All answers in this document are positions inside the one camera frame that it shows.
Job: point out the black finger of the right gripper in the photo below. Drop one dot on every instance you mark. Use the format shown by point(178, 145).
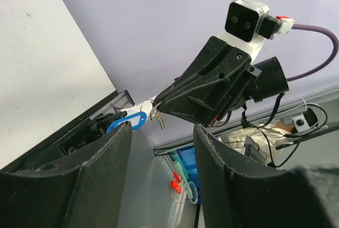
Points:
point(208, 58)
point(200, 99)

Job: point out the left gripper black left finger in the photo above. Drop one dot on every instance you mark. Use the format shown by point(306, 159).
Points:
point(82, 189)

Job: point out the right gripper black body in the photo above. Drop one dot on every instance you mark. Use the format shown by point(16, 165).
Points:
point(265, 79)

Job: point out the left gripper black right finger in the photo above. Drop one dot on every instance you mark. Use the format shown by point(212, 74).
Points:
point(237, 191)

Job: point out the blue key tag with keys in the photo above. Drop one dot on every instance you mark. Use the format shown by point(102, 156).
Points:
point(138, 114)

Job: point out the black keyboard device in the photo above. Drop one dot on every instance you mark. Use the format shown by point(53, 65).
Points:
point(253, 151)

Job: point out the clear plastic storage box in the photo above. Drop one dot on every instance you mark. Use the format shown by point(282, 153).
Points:
point(186, 209)

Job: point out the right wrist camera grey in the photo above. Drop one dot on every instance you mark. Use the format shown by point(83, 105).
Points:
point(248, 25)

